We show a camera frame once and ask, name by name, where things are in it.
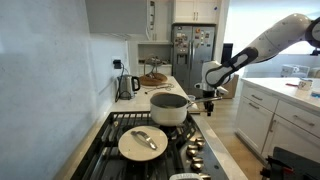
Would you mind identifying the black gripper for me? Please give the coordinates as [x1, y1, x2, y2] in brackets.
[203, 90, 216, 117]

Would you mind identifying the light chopping board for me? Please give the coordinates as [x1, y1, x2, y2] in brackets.
[185, 100, 202, 115]

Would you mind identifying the silver cooking pot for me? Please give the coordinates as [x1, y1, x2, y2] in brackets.
[149, 92, 223, 127]

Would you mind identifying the round white pot lid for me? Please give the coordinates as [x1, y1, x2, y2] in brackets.
[117, 125, 169, 163]

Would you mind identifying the brown cardboard box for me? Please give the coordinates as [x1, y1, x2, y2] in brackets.
[218, 73, 240, 100]

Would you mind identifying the stainless steel refrigerator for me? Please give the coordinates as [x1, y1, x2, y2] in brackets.
[171, 23, 217, 99]

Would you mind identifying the black monitor screen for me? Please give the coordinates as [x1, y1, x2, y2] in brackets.
[221, 43, 234, 64]

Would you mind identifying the white kitchen island cabinet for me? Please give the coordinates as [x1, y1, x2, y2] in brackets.
[234, 77, 320, 164]

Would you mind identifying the stainless electric kettle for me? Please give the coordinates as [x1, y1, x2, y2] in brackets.
[116, 74, 142, 101]

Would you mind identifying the orange black bar clamp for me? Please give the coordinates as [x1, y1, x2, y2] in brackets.
[264, 155, 296, 175]

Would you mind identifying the clear plastic container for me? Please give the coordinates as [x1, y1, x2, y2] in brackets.
[280, 63, 311, 79]

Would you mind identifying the white printed mug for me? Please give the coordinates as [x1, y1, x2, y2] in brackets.
[297, 78, 314, 92]

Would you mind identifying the white two-door cabinet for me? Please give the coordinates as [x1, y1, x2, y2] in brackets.
[172, 0, 222, 25]

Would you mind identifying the wide white upper cabinet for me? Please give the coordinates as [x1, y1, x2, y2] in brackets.
[146, 0, 174, 44]

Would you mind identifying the black gas cooktop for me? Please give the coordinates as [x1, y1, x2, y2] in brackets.
[69, 110, 231, 180]

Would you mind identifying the narrow white upper cabinet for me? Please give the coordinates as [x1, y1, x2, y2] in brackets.
[84, 0, 149, 34]

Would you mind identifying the thin black coiled cable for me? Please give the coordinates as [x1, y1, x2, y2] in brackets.
[144, 83, 175, 95]

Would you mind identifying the black kettle power cord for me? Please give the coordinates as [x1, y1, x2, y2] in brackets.
[114, 62, 127, 103]

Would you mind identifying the black wall plug adapter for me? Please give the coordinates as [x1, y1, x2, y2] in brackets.
[112, 59, 123, 70]

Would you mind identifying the black camera stand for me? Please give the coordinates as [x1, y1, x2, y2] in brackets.
[309, 46, 320, 57]

